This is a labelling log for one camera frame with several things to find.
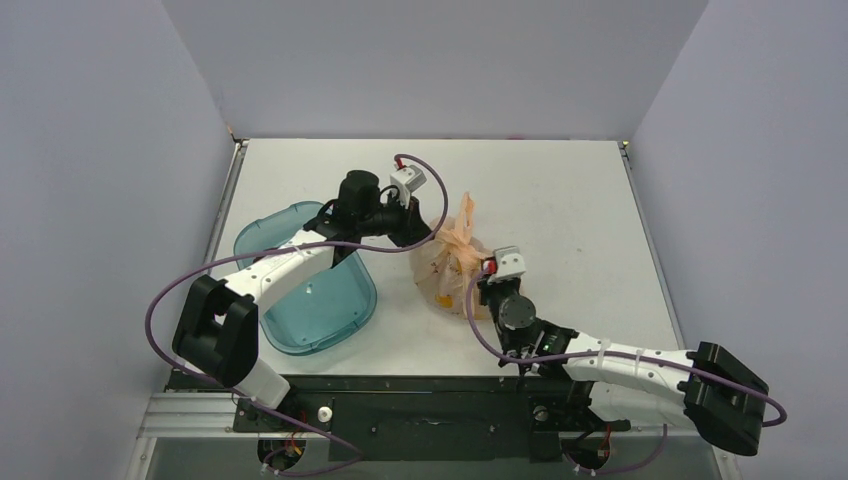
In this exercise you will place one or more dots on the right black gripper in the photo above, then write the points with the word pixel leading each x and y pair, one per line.
pixel 495 291

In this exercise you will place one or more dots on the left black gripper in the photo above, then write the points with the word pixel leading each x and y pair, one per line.
pixel 412 228

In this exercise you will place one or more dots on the orange plastic bag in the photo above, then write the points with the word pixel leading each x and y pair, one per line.
pixel 448 264

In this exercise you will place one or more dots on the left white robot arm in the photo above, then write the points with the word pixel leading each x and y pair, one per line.
pixel 218 328

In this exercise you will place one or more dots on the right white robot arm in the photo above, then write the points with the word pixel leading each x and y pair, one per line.
pixel 708 390

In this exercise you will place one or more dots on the yellow fake fruit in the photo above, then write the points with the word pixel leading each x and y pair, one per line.
pixel 444 302

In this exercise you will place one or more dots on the teal plastic bin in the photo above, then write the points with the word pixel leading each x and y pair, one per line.
pixel 321 312

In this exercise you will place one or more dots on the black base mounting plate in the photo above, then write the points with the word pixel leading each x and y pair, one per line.
pixel 450 418

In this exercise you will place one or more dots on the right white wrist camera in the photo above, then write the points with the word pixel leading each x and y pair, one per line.
pixel 506 263

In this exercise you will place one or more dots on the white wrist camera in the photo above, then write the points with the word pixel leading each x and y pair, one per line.
pixel 506 263
pixel 407 180

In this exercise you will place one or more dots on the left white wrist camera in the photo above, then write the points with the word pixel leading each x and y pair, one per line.
pixel 407 180

